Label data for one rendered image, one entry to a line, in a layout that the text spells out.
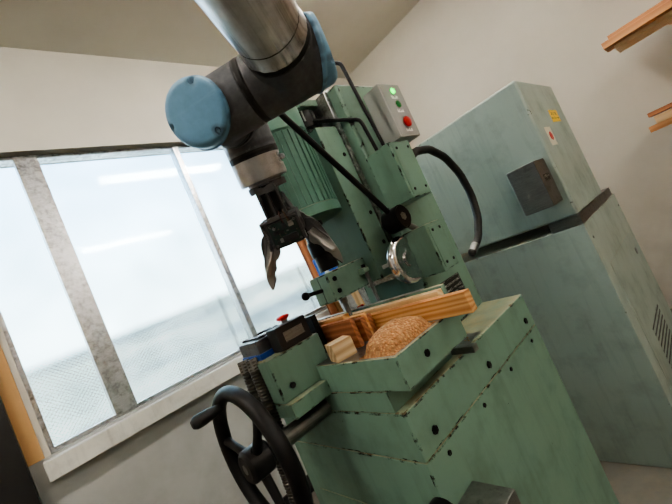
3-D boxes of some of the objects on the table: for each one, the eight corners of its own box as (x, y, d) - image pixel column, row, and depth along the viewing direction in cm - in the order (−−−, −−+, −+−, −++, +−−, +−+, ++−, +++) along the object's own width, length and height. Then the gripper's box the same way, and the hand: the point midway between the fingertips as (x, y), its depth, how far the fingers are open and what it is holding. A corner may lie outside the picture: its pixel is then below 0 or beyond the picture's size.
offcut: (338, 363, 69) (330, 346, 69) (331, 361, 73) (323, 345, 73) (357, 352, 71) (350, 335, 71) (349, 351, 74) (342, 335, 75)
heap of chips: (358, 359, 65) (350, 340, 65) (402, 327, 75) (394, 311, 75) (394, 355, 58) (384, 334, 59) (436, 321, 68) (428, 303, 68)
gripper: (208, 206, 61) (257, 306, 65) (316, 162, 60) (357, 266, 65) (221, 201, 69) (264, 290, 74) (315, 162, 68) (352, 255, 73)
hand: (308, 275), depth 72 cm, fingers open, 14 cm apart
